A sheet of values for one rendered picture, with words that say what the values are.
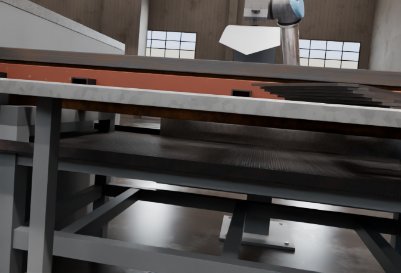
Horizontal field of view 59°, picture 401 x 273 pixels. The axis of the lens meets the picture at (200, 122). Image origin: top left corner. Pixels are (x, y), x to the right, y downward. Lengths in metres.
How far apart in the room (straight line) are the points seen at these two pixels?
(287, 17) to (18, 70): 1.21
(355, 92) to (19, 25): 1.14
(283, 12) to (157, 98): 1.24
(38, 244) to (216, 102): 0.56
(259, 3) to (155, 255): 0.91
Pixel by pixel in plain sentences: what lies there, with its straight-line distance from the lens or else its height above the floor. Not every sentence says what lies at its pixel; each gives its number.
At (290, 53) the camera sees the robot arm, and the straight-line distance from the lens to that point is 1.92.
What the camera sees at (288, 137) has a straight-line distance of 1.75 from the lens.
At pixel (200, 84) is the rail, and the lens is 0.97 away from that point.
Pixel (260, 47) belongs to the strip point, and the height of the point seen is 0.91.
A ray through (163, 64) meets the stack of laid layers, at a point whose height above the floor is 0.83.
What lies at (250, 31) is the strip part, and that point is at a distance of 1.19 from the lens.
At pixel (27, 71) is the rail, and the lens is 1.19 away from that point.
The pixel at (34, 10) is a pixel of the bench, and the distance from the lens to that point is 1.51.
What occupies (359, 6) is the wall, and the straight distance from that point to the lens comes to 13.71.
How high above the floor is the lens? 0.73
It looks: 3 degrees down
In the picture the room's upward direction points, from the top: 5 degrees clockwise
